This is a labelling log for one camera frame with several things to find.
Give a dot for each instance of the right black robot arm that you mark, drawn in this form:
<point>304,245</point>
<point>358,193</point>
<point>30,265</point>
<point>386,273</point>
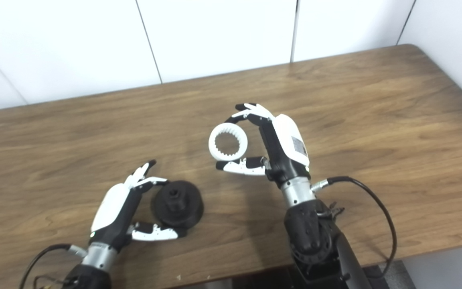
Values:
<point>307,233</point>

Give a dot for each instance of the dark robot torso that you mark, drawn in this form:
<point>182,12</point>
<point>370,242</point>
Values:
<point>263,283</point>

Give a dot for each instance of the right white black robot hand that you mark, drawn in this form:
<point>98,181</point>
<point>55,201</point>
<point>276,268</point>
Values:
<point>287,152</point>

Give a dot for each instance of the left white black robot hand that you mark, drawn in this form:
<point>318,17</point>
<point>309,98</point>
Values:
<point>112,208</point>

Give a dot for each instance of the round black plastic part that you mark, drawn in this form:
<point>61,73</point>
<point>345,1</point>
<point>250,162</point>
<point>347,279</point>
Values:
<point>187,204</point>

